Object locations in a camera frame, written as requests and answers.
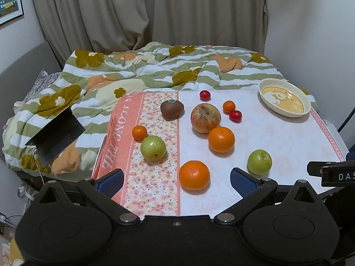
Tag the grey patterned pillow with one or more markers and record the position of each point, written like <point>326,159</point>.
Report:
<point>44,81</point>

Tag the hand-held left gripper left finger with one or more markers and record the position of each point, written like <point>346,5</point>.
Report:
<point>111,184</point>

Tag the cream plate with cartoon print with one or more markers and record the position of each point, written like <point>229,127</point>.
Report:
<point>285,98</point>

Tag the dark grey laptop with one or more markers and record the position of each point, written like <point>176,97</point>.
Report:
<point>55,135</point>

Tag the grey padded headboard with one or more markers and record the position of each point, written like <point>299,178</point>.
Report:
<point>22,63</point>

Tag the brown kiwi with green sticker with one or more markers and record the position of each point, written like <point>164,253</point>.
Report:
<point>172,110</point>

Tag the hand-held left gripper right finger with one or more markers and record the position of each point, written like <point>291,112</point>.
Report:
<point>241,184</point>

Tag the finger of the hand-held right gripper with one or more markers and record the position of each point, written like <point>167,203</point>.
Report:
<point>337,176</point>

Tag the beige curtain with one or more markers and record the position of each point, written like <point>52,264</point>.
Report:
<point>144,11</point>

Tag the pink floral tablecloth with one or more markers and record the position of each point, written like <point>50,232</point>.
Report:
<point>277,138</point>

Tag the small white fan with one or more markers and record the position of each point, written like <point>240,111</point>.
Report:
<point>26,192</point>

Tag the red cherry tomato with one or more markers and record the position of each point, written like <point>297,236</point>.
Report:
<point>205,95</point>
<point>235,115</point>

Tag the framed wall picture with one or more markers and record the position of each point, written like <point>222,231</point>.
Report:
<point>9,1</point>

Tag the green striped flower blanket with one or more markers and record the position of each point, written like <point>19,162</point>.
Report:
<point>155,69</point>

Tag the small orange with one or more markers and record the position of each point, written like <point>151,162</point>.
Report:
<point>229,107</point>
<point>139,132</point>

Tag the blemished red apple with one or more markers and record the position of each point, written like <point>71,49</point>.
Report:
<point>205,118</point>

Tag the large orange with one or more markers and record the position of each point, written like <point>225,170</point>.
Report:
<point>221,140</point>
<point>194,175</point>

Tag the green apple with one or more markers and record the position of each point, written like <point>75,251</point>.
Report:
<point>153,147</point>
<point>260,162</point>

